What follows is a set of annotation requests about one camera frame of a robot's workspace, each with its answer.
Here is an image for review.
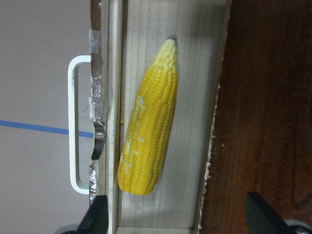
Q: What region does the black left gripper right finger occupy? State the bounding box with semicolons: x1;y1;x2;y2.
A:
245;193;292;234

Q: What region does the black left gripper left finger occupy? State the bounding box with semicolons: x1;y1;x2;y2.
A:
77;195;108;234

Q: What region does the white drawer handle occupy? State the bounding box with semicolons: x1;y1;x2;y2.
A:
67;55;91;195

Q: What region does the yellow corn cob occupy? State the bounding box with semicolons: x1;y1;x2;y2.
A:
117;39;178;195

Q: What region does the light wood drawer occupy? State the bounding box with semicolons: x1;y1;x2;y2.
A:
99;0;230;234

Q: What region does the dark brown wooden cabinet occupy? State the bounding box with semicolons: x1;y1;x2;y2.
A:
201;0;312;234

